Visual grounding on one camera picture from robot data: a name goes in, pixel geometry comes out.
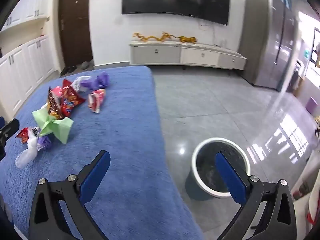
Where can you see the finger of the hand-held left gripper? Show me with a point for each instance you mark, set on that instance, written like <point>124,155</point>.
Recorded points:
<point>10,127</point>

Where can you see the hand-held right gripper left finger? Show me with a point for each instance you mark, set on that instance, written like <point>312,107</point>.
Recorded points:
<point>96,177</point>

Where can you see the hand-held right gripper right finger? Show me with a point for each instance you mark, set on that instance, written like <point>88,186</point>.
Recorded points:
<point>230,177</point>

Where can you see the white rimmed trash bin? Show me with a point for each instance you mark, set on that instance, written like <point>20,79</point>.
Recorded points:
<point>207,170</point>

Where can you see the small purple plastic bag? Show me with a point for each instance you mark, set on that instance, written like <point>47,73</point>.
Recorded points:
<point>45,143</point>

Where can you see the light green paper bag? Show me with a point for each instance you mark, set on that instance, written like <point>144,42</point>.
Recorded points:
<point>53,127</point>

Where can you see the dark brown snack packet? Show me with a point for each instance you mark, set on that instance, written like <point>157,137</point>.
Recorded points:
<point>53,105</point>

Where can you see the pink snack packet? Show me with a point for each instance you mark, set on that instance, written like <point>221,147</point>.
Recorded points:
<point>58,91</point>

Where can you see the red and white snack packet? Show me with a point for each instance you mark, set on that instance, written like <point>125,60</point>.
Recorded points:
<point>96,100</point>

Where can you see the white and purple plastic bag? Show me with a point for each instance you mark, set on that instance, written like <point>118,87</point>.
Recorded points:
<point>78,82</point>

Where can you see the large purple plastic bag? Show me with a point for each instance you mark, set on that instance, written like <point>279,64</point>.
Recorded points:
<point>100,81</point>

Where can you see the small red wrapper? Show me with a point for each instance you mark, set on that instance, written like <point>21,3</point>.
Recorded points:
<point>22,135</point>

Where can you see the white striped plastic packet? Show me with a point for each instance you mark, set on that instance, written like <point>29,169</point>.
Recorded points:
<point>25,156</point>

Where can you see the blue plush blanket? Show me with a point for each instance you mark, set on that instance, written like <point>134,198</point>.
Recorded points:
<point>125,120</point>

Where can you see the white low cupboard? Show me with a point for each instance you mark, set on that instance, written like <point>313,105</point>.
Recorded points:
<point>25,62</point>

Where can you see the black shoe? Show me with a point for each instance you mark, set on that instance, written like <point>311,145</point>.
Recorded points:
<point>72,68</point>
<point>63,71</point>

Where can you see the grey slipper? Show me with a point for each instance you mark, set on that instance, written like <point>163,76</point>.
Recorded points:
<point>86,65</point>

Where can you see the purple box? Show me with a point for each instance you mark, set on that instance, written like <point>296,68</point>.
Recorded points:
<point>312,106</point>

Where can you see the dark brown door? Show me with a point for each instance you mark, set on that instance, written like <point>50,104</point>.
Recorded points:
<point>75,25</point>

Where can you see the white television cabinet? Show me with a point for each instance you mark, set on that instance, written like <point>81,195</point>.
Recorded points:
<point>155,55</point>

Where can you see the grey refrigerator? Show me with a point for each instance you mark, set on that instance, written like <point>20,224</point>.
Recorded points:
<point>265,42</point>

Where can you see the golden tiger ornament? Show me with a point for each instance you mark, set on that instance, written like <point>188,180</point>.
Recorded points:
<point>187,39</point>

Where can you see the golden dragon ornament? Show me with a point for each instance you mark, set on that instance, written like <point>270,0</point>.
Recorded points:
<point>150,38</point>

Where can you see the white wall cupboard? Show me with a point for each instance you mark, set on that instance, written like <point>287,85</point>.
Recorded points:
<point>27,5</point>

